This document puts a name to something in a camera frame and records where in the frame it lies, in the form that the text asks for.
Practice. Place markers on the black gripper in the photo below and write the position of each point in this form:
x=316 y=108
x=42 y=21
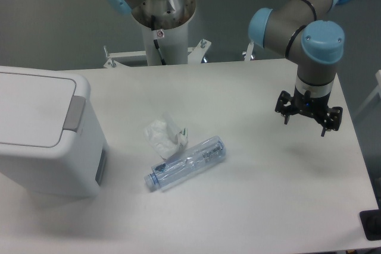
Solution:
x=329 y=118

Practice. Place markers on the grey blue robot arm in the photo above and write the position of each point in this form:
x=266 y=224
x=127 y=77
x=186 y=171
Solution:
x=298 y=32

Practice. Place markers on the white trash can body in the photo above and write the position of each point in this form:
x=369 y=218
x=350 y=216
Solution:
x=74 y=165

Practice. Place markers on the white trash can lid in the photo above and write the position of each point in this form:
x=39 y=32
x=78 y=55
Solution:
x=34 y=107

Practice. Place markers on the black device at table edge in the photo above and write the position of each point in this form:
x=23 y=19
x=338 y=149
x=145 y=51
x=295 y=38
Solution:
x=370 y=220

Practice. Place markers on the crumpled white plastic wrapper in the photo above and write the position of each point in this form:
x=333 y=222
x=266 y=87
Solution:
x=165 y=136

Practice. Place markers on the clear plastic bottle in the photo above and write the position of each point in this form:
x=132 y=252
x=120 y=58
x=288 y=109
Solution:
x=186 y=164

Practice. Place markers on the white frame at right edge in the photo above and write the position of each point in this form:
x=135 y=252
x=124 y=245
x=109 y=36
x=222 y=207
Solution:
x=370 y=101

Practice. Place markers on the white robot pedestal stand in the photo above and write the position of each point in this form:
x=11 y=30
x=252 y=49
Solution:
x=164 y=25

